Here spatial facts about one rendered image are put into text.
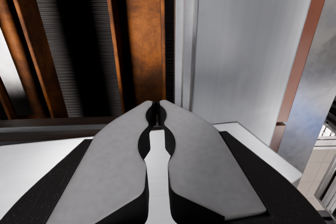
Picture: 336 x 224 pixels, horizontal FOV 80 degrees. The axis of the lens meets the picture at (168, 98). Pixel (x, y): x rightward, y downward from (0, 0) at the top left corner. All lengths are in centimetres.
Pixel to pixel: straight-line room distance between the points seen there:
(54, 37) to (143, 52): 25
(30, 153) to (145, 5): 26
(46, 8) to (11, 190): 37
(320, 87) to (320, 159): 140
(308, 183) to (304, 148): 144
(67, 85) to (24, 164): 33
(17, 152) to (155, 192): 16
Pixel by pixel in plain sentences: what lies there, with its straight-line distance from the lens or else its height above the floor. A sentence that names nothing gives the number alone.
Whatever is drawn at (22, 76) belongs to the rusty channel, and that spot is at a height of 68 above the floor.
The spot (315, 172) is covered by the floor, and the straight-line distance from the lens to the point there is 196.
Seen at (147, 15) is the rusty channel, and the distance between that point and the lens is 36.
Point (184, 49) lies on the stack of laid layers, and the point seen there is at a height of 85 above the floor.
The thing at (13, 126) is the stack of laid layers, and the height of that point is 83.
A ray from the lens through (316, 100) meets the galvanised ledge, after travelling 53.
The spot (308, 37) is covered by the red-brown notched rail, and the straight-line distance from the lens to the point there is 27.
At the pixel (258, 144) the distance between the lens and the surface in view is 25.
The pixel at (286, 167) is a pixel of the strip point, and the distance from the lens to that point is 29.
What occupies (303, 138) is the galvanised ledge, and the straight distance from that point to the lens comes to 57.
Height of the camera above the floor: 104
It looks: 63 degrees down
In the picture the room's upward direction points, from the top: 174 degrees clockwise
